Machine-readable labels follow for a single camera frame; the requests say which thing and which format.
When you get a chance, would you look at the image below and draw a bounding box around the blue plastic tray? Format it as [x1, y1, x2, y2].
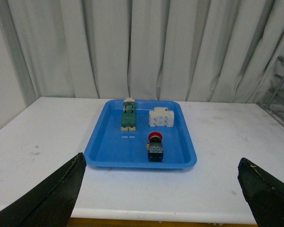
[84, 100, 197, 169]

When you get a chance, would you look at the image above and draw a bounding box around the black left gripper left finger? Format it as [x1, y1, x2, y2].
[0, 153, 86, 227]

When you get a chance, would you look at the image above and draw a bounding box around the red emergency push button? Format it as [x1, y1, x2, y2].
[147, 131, 164, 162]

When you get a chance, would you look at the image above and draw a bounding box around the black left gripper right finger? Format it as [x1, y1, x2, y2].
[238, 157, 284, 227]

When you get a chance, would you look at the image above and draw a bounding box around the white curtain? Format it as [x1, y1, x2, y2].
[0, 0, 284, 129]

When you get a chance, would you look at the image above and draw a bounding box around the white circuit breaker block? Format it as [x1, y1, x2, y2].
[149, 107, 174, 127]

